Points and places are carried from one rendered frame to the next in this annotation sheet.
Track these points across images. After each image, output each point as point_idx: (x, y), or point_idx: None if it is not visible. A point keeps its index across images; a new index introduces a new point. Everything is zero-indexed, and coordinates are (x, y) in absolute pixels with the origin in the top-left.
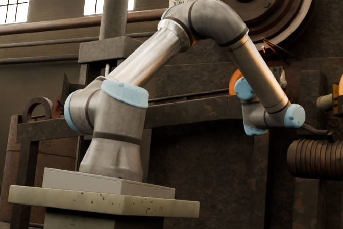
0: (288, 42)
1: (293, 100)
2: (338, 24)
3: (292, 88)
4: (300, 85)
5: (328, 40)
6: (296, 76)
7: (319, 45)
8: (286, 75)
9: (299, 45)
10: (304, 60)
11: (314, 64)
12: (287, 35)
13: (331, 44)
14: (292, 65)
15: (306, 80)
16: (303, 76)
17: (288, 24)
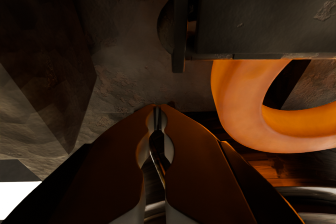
0: (165, 157)
1: None
2: (85, 137)
3: (149, 35)
4: (16, 115)
5: (94, 119)
6: (141, 75)
7: (112, 113)
8: (178, 77)
9: (158, 114)
10: (124, 110)
11: (90, 102)
12: (154, 205)
13: (88, 114)
14: (159, 101)
15: (1, 136)
16: (33, 149)
17: (153, 214)
